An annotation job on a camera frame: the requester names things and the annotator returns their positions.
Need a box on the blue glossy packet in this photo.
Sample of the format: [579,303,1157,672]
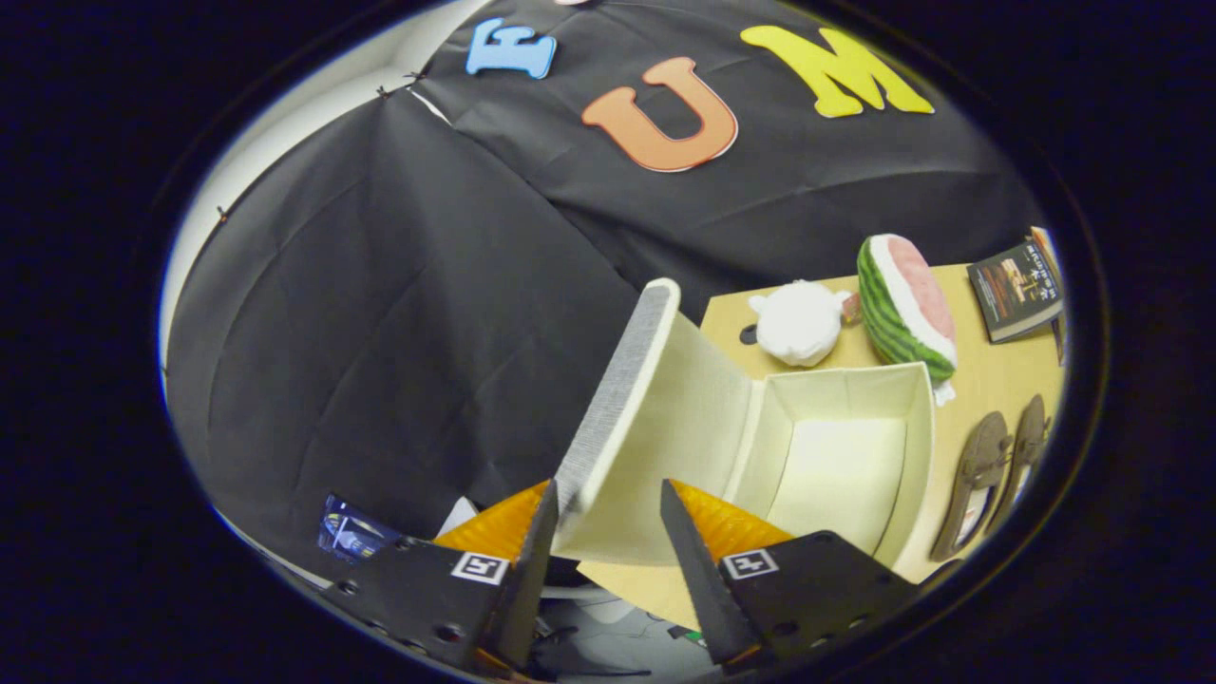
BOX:
[316,492,400,563]

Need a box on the cream fabric storage box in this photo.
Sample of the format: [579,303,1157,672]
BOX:
[551,277,937,585]

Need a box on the black cover book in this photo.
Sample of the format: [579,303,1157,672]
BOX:
[966,242,1063,344]

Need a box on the white sheet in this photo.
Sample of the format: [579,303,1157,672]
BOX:
[437,496,482,539]

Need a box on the black backdrop cloth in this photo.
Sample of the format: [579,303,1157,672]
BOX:
[161,0,1046,580]

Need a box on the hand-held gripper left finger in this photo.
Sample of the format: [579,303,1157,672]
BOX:
[321,479,561,677]

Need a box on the brown fuzzy shoe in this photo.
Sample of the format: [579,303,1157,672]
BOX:
[988,394,1051,533]
[929,410,1013,563]

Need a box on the watermelon slice plush toy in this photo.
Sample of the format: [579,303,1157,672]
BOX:
[855,234,959,408]

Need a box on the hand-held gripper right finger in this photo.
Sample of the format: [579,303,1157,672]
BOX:
[659,479,922,674]

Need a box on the white plush toy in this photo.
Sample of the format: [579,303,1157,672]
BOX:
[748,279,853,369]

